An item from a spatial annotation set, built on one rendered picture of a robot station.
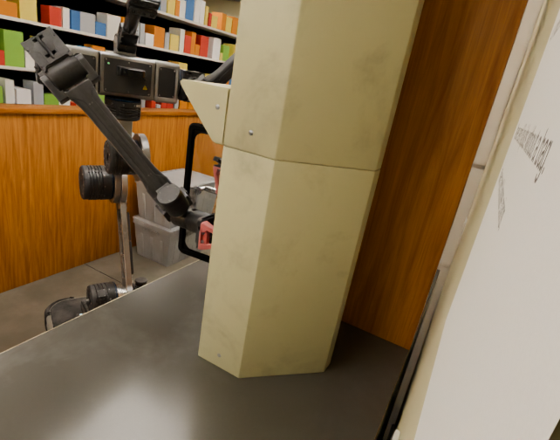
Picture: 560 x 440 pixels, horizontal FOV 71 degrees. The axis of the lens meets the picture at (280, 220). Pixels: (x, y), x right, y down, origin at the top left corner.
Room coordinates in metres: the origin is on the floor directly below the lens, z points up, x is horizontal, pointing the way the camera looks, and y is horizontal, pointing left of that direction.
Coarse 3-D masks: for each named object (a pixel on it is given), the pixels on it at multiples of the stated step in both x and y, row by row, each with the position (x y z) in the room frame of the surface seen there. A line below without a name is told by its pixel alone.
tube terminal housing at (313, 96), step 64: (256, 0) 0.70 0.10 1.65; (320, 0) 0.68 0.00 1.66; (384, 0) 0.71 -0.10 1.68; (256, 64) 0.69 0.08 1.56; (320, 64) 0.68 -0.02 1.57; (384, 64) 0.72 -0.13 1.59; (256, 128) 0.69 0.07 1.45; (320, 128) 0.69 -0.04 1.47; (384, 128) 0.73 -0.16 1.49; (256, 192) 0.68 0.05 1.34; (320, 192) 0.70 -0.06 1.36; (256, 256) 0.67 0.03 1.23; (320, 256) 0.71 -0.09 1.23; (256, 320) 0.67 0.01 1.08; (320, 320) 0.72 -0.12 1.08
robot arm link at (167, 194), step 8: (168, 184) 0.90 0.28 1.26; (160, 192) 0.88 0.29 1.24; (168, 192) 0.88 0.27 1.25; (176, 192) 0.87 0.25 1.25; (184, 192) 0.98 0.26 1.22; (160, 200) 0.86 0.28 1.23; (168, 200) 0.86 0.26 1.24; (176, 200) 0.86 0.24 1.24; (184, 200) 0.89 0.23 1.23; (168, 208) 0.87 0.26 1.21; (176, 208) 0.87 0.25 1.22; (184, 208) 0.89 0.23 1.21; (168, 216) 0.94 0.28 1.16; (176, 216) 0.88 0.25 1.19
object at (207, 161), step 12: (204, 144) 1.08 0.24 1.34; (216, 144) 1.07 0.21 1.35; (204, 156) 1.08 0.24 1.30; (216, 156) 1.07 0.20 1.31; (192, 168) 1.09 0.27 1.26; (204, 168) 1.08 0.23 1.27; (216, 168) 1.07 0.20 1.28; (192, 180) 1.09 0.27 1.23; (204, 180) 1.08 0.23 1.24; (216, 180) 1.06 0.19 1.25; (204, 192) 1.08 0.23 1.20; (216, 192) 1.06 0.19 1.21; (204, 204) 1.07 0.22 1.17; (192, 240) 1.08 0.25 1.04; (204, 252) 1.07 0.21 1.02
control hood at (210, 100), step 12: (192, 84) 0.75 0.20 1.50; (204, 84) 0.74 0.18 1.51; (216, 84) 0.81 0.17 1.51; (192, 96) 0.75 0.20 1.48; (204, 96) 0.74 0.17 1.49; (216, 96) 0.73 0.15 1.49; (228, 96) 0.72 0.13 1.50; (204, 108) 0.74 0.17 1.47; (216, 108) 0.72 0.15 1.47; (228, 108) 0.72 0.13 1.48; (204, 120) 0.73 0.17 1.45; (216, 120) 0.72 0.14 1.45; (216, 132) 0.72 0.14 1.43
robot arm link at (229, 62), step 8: (232, 56) 1.54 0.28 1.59; (224, 64) 1.54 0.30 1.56; (232, 64) 1.52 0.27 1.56; (216, 72) 1.53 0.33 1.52; (224, 72) 1.52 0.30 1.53; (232, 72) 1.53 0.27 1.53; (200, 80) 1.52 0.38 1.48; (208, 80) 1.52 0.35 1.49; (216, 80) 1.52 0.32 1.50; (224, 80) 1.53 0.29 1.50
